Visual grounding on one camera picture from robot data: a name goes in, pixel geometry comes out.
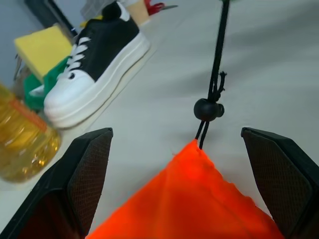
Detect green plastic object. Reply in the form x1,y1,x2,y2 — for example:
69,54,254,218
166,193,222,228
23,56,72,112

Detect black and white sneaker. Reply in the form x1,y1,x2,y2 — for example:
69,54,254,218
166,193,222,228
43,1,152,129

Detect yellow oil bottle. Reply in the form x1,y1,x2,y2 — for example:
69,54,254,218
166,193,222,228
0,81,62,184

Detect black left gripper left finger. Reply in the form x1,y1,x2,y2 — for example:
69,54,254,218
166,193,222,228
0,127,114,239

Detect black flat bar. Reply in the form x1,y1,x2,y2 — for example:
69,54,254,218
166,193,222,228
24,0,78,40

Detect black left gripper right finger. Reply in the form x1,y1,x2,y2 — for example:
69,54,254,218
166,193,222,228
240,127,319,239

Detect red handled scissors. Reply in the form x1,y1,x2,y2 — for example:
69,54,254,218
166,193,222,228
144,0,179,16

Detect yellow sponge block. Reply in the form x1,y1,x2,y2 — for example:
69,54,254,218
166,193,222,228
14,24,74,82

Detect orange drawstring pouch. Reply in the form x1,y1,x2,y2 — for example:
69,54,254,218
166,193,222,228
86,0,286,239

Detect beige paper cup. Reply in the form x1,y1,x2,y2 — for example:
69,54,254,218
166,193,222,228
126,0,151,26

